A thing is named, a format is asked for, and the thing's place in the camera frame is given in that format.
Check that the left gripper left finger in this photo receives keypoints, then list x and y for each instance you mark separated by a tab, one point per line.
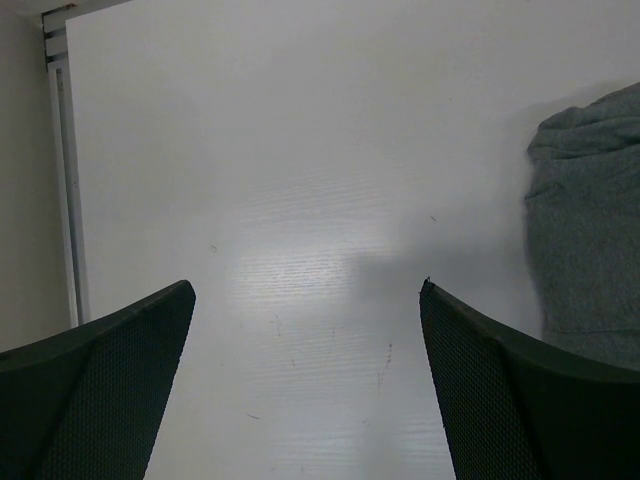
88	403

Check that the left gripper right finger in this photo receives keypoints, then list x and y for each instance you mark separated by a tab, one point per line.
514	407

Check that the grey shorts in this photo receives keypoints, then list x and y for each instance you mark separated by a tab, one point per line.
582	227

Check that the aluminium table edge rail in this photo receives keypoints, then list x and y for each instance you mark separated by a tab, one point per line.
59	79

